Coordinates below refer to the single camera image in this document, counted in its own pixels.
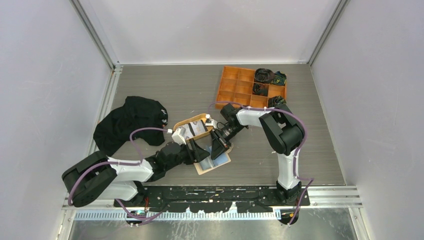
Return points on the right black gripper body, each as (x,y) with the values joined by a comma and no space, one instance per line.
(229,131)

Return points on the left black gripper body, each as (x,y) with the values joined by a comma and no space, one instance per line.
(185,155)

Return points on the beige leather card holder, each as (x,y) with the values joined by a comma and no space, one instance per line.
(208,164)

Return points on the silver credit card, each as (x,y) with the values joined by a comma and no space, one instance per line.
(197,127)

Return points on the yellow oval tray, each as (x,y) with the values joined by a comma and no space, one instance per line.
(185,124)

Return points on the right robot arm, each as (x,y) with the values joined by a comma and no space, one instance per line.
(284,132)

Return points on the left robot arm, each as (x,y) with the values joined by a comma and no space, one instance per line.
(99,176)

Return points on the orange compartment organizer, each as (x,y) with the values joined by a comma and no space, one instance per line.
(236,85)

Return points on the dark rolled tie middle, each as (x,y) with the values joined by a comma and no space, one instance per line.
(260,89)

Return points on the dark rolled tie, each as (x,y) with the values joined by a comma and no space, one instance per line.
(260,89)
(264,75)

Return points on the dark rolled tie top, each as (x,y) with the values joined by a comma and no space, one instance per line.
(264,75)

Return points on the green patterned rolled tie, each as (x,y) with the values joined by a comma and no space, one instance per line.
(280,79)

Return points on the black cloth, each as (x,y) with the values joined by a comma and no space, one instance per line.
(137,112)

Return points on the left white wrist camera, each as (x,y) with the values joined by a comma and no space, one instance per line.
(178,136)

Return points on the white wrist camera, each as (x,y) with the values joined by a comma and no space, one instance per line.
(210,122)
(178,136)

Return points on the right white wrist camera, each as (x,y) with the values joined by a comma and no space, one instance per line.
(210,122)

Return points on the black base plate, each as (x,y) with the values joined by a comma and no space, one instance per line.
(214,199)

